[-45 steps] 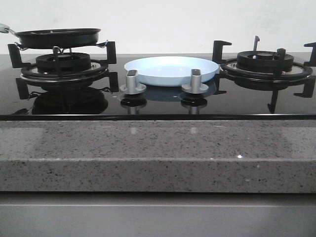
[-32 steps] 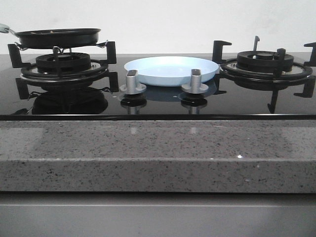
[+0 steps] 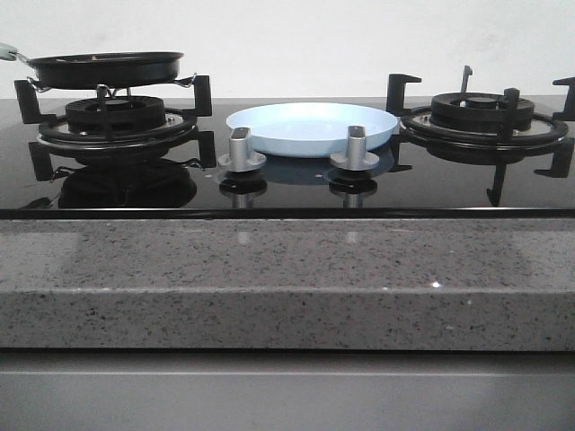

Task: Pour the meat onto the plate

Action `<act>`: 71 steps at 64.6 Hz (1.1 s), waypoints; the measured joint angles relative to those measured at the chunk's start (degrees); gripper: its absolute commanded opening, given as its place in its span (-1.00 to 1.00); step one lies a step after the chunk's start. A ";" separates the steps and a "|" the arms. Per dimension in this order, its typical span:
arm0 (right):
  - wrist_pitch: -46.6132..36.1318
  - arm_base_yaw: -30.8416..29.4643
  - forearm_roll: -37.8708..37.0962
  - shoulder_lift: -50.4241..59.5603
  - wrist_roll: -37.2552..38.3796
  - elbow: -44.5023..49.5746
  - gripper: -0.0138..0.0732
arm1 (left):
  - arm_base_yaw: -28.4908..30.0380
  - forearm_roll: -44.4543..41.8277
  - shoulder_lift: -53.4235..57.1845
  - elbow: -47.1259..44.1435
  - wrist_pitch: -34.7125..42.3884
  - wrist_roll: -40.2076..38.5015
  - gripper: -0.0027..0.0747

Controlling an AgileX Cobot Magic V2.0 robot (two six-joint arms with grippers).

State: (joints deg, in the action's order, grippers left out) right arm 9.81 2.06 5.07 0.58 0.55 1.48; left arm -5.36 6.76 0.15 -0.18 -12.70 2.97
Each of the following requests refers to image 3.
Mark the light blue plate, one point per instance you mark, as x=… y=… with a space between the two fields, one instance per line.
x=311 y=129

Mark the black frying pan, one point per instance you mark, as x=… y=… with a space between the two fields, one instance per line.
x=86 y=71

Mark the black glass gas hob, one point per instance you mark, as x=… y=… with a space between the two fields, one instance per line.
x=410 y=181

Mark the left silver stove knob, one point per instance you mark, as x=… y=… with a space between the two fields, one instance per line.
x=241 y=157

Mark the silver stove knob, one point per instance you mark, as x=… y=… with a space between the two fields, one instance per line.
x=355 y=158
x=241 y=157

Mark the right silver stove knob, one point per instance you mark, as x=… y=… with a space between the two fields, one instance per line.
x=355 y=158

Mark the left black pan support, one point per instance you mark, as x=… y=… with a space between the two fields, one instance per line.
x=110 y=148

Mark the black pan support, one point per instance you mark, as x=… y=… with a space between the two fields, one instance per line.
x=110 y=148
x=524 y=133

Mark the left black gas burner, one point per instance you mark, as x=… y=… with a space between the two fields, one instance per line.
x=125 y=114

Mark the black gas burner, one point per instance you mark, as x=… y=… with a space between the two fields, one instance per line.
x=125 y=114
x=477 y=112

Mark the right black gas burner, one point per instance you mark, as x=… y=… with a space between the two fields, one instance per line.
x=477 y=112

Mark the right black pan support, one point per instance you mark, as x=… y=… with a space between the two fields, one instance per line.
x=524 y=133

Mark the grey cabinet front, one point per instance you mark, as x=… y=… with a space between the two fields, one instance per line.
x=145 y=390

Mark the wire pan reducer rack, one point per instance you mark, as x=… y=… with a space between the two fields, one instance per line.
x=111 y=90

